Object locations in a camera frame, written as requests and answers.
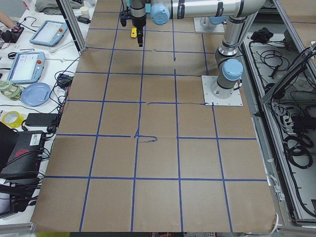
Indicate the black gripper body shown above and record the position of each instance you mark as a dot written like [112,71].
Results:
[138,21]

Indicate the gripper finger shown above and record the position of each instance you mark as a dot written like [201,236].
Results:
[140,37]

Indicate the yellow toy beetle car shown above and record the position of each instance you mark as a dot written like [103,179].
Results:
[133,33]

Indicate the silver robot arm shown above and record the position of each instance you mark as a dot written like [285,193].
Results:
[240,13]

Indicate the paper cup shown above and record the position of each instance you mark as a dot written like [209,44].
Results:
[85,12]

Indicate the upper teach pendant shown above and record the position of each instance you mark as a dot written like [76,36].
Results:
[49,34]

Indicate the teach pendant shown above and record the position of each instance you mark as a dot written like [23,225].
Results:
[49,34]
[27,67]

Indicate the lower teach pendant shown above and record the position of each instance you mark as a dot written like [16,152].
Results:
[27,67]

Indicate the blue plastic plate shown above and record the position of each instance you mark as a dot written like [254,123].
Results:
[36,94]

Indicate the black power adapter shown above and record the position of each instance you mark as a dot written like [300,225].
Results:
[40,119]

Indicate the green tape rolls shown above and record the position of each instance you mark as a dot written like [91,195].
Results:
[10,90]

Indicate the yellow tape roll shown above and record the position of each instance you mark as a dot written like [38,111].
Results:
[12,119]

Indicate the black laptop computer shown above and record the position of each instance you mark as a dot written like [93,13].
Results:
[20,153]

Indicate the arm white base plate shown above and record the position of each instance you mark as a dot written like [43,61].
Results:
[217,96]
[209,25]

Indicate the aluminium frame post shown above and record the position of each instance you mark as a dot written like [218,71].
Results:
[71,21]

